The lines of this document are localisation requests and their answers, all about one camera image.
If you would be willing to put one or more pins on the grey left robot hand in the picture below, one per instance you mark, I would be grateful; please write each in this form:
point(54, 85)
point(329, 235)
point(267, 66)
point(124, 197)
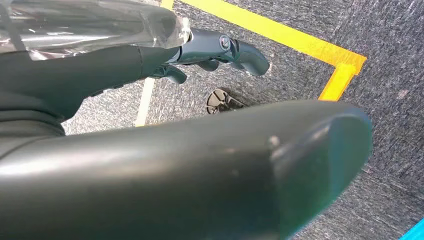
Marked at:
point(99, 73)

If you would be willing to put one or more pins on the black robot foot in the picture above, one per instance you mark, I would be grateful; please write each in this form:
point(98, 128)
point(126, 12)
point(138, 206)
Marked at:
point(218, 101)

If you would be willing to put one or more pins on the blue metal shelf frame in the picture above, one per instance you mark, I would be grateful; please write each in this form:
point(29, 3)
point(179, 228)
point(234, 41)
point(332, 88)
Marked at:
point(417, 233)

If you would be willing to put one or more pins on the yellow floor tape outline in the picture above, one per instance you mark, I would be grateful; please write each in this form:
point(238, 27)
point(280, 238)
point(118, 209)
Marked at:
point(281, 33)

